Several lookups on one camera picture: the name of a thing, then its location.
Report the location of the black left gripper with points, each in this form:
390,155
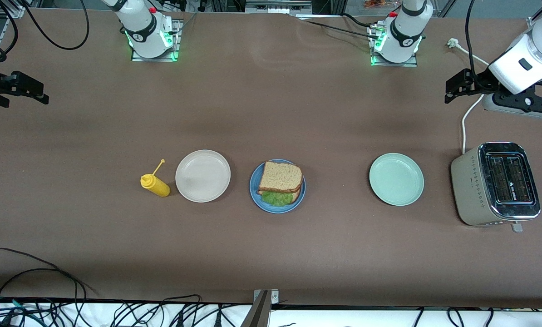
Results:
475,80

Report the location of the yellow mustard squeeze bottle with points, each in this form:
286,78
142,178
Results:
158,186

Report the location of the toasted bread slice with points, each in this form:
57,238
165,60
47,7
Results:
297,195
280,176

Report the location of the green lettuce leaf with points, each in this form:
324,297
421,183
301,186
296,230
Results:
278,198

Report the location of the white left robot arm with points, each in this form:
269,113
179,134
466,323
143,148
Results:
398,53

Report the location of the mint green plate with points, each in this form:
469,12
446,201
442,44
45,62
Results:
396,179

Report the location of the beige plate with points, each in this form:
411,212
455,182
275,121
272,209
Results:
203,176

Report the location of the blue plate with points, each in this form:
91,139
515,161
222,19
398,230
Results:
278,209

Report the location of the beige chrome toaster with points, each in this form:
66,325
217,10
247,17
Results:
468,190

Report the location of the orange packet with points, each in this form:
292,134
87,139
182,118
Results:
375,3

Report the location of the grey power strip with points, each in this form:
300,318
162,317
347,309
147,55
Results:
278,7

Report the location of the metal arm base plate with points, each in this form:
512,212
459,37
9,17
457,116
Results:
393,64
175,50

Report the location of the aluminium frame profile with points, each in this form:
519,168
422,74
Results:
531,22
7,14

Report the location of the silver metal bracket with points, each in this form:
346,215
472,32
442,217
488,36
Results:
274,297

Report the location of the dark grey metal post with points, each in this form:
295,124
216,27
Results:
257,318

